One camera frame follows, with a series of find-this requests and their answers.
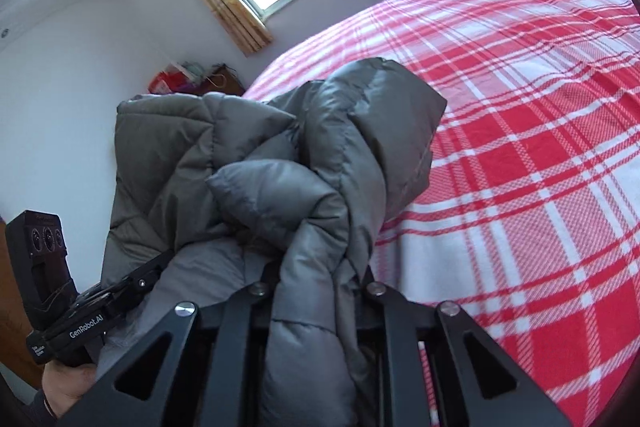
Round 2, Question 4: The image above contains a grey puffer jacket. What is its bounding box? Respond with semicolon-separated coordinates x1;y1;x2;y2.
98;57;447;426

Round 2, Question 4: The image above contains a person's left hand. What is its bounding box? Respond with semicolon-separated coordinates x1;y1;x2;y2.
41;360;96;418

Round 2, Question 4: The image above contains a brown wooden door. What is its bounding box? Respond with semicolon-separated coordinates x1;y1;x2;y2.
0;221;43;388

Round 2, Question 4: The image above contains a red plaid bed sheet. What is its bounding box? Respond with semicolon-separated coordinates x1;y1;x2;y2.
247;0;639;426

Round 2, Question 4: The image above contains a red gift box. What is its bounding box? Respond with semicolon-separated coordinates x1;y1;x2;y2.
148;66;189;94

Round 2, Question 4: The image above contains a wooden desk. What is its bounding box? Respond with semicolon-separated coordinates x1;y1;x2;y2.
193;64;245;96

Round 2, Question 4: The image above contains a black camera box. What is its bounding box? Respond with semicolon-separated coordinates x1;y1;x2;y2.
6;210;78;331

